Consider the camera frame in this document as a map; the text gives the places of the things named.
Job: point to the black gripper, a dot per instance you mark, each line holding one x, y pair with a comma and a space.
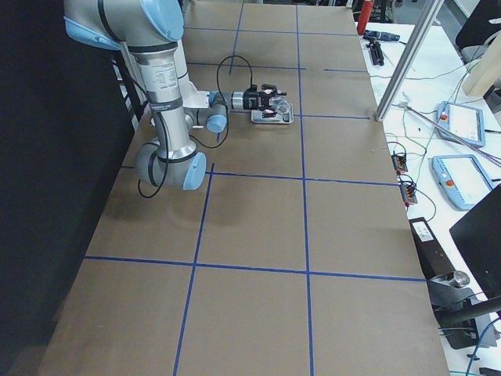
250, 102

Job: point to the glass sauce bottle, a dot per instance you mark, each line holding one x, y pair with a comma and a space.
282, 107

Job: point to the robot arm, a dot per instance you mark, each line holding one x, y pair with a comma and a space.
152, 32

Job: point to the silver kitchen scale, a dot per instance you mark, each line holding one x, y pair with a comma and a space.
258, 117

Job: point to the black folded tripod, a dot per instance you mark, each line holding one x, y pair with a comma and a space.
375, 52

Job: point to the blue patterned cloth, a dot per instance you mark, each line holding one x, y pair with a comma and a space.
381, 36

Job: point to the red cylinder bottle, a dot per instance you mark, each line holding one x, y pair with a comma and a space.
364, 16

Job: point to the far teach pendant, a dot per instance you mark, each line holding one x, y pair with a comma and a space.
462, 121

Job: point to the teach pendant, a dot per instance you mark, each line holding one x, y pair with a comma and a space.
462, 179
462, 121

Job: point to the near teach pendant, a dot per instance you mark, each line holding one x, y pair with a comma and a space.
462, 179

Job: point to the black box with label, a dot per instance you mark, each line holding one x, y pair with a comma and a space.
433, 259

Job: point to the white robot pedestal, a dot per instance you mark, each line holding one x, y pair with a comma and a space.
192, 97

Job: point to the aluminium frame post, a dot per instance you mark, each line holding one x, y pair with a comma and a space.
411, 49

